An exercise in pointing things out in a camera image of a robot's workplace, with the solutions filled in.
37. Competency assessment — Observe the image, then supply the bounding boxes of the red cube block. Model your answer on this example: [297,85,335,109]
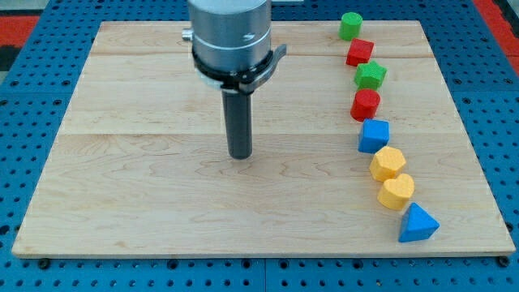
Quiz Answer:
[345,38,375,67]

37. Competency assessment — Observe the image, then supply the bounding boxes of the green star block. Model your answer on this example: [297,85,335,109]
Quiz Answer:
[354,61,388,90]

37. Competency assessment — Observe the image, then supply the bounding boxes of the yellow heart block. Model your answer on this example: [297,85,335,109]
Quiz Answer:
[377,174,415,211]

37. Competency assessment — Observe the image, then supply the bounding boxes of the light wooden board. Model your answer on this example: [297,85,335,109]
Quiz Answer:
[12,20,516,259]

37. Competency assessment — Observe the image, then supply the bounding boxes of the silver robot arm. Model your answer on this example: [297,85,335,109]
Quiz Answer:
[182,0,287,160]

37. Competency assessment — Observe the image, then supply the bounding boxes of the black clamp ring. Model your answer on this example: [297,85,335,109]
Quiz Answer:
[191,44,287,95]

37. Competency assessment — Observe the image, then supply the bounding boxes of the green cylinder block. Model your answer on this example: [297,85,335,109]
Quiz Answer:
[338,11,363,41]

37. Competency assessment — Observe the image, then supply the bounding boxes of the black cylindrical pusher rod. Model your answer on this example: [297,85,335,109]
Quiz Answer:
[222,92,252,160]

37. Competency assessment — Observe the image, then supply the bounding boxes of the blue cube block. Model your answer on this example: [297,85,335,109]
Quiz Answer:
[358,118,390,153]

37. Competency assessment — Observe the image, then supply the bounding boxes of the red cylinder block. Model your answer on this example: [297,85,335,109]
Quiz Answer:
[350,88,381,122]

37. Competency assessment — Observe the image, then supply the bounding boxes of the yellow hexagon block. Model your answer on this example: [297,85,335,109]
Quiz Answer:
[369,146,406,182]

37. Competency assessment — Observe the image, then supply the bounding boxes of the blue triangle block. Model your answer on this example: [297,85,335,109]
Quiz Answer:
[398,203,440,243]

